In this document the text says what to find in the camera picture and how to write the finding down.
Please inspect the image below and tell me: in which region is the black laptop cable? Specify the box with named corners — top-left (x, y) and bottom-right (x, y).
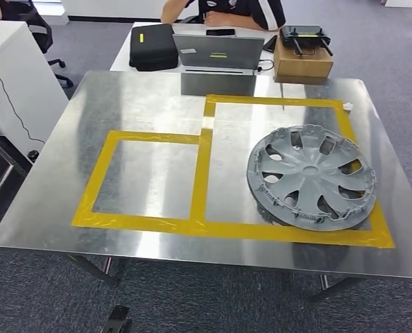
top-left (252, 58), bottom-right (275, 74)

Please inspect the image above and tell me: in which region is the grey laptop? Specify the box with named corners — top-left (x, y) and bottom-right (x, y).
top-left (172, 33), bottom-right (265, 76)

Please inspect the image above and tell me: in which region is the black flat device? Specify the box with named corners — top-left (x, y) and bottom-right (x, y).
top-left (263, 34), bottom-right (278, 53)

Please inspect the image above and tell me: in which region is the white desk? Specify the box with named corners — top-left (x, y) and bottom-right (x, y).
top-left (109, 22), bottom-right (282, 74)

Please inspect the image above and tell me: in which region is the grey plastic wheel hubcap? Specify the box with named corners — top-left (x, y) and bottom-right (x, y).
top-left (245, 123), bottom-right (378, 232)

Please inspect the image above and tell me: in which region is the yellow tape on workbench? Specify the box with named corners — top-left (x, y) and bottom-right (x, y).
top-left (70, 94), bottom-right (396, 250)

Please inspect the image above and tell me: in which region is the thin black cable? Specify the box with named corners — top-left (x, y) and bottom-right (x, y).
top-left (0, 64), bottom-right (46, 144)

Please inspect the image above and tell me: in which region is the black zip case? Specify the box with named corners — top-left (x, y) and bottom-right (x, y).
top-left (129, 24), bottom-right (180, 72)

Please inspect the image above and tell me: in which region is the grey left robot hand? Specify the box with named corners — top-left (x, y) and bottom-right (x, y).
top-left (100, 305), bottom-right (133, 333)

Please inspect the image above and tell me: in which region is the black office chair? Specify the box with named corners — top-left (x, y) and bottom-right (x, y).
top-left (0, 0), bottom-right (74, 89)

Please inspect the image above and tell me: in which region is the black phone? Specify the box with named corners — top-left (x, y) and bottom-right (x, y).
top-left (206, 28), bottom-right (236, 37)

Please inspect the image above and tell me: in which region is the black router with antennas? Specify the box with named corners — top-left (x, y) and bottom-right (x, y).
top-left (279, 25), bottom-right (334, 57)

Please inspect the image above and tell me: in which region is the steel workbench table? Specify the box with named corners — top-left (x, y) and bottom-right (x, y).
top-left (0, 70), bottom-right (412, 305)

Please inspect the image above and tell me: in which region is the brown cardboard box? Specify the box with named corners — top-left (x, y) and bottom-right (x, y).
top-left (273, 36), bottom-right (335, 85)

